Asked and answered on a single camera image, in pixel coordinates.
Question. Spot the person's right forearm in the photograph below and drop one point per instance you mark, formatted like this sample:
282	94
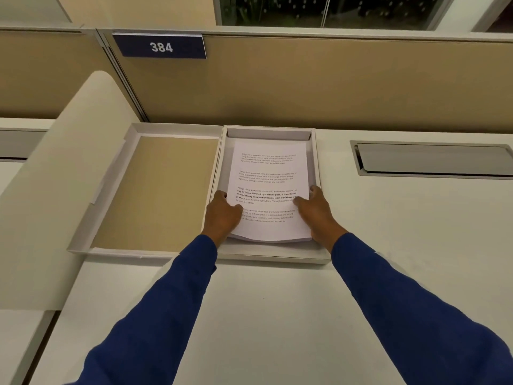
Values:
416	316

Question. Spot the person's left hand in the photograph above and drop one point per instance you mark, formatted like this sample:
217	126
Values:
219	218

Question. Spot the stack of printed white paper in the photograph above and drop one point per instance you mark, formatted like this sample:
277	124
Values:
269	188

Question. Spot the blue desk number sign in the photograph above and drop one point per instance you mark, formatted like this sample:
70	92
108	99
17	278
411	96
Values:
159	46

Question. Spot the person's left forearm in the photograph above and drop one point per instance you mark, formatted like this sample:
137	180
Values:
150	314

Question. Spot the window with white frame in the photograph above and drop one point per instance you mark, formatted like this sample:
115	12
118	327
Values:
332	11

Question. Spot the white box lid tan lining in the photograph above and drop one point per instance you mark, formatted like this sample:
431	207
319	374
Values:
152	192

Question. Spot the person's right thumb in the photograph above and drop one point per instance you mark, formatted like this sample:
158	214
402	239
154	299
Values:
301	201

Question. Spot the white cardboard box tray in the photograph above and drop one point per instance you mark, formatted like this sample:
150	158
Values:
276	252

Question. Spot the person's right hand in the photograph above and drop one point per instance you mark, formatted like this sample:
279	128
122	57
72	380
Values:
318	217

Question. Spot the curved white side divider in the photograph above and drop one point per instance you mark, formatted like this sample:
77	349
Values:
52	204

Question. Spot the beige desk partition panel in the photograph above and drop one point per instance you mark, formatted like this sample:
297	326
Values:
320	84
44	72

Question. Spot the person's left thumb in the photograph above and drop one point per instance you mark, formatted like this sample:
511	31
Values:
233	209

